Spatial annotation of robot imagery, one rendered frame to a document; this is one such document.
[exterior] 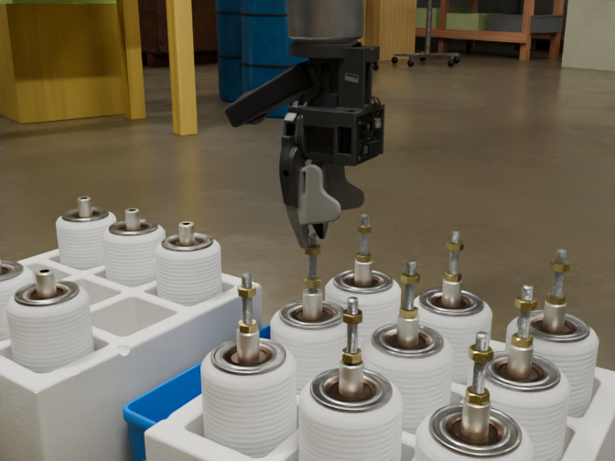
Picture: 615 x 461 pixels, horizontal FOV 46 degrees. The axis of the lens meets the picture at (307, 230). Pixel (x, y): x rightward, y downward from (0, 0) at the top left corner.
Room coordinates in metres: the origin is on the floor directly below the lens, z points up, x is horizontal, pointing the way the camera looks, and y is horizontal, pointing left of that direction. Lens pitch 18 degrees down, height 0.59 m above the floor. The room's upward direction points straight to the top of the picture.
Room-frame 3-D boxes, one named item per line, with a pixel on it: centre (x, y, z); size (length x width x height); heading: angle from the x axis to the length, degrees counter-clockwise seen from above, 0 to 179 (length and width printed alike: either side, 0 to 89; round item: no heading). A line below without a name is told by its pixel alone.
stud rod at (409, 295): (0.68, -0.10, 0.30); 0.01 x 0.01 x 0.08
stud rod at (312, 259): (0.74, -0.01, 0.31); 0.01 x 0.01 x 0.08
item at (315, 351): (0.74, -0.01, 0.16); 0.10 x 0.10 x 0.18
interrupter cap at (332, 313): (0.74, -0.01, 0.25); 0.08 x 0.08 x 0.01
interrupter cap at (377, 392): (0.58, -0.04, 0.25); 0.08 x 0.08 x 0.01
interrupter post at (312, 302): (0.74, -0.01, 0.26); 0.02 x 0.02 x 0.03
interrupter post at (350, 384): (0.58, -0.04, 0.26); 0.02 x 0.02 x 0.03
